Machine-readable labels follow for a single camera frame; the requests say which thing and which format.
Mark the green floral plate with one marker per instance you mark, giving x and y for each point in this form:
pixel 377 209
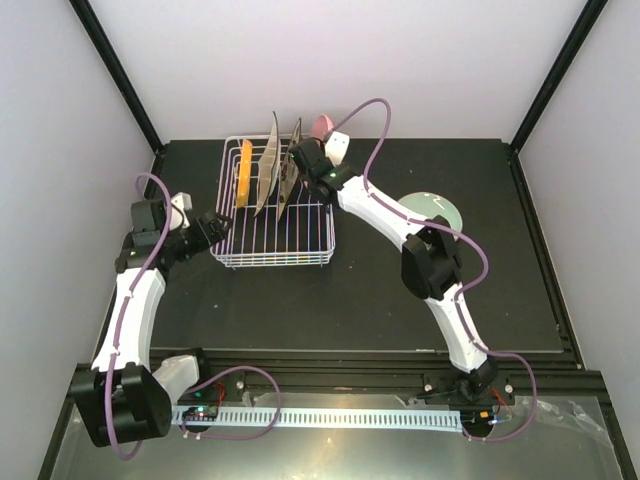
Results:
pixel 431 205

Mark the orange dotted scalloped plate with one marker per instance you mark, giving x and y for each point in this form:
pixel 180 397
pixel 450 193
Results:
pixel 244 173

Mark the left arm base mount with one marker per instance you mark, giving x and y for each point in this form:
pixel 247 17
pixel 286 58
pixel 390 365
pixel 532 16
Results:
pixel 227 389

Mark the left black frame post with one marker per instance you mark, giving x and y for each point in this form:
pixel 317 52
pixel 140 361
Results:
pixel 101 43

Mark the pink round plate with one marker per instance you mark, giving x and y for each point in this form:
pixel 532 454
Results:
pixel 321 128

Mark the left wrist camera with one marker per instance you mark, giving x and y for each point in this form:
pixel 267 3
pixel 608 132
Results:
pixel 181 204

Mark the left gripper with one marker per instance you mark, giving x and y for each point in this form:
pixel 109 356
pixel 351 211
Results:
pixel 205 239

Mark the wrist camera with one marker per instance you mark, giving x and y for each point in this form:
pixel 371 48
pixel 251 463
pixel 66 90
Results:
pixel 181 204
pixel 336 145

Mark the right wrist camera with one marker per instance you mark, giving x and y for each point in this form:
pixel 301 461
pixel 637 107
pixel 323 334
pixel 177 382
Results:
pixel 336 145

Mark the black frame post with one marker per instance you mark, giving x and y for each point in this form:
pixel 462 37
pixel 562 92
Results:
pixel 571 46
pixel 101 43

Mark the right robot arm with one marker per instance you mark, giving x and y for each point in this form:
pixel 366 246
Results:
pixel 430 260

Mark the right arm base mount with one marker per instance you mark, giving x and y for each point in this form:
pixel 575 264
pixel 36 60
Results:
pixel 446 388

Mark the white wire dish rack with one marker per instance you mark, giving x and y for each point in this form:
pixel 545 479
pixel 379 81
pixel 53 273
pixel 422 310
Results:
pixel 300 233

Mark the white slotted cable duct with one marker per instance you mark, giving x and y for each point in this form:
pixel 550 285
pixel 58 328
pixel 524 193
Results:
pixel 327 418

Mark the white square plate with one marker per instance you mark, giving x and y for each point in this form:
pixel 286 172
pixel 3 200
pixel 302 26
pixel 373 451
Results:
pixel 267 166

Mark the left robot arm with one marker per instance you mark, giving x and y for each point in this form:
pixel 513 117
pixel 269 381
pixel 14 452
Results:
pixel 120 397

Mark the right black frame post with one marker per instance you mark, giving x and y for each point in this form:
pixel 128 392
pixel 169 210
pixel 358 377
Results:
pixel 571 46

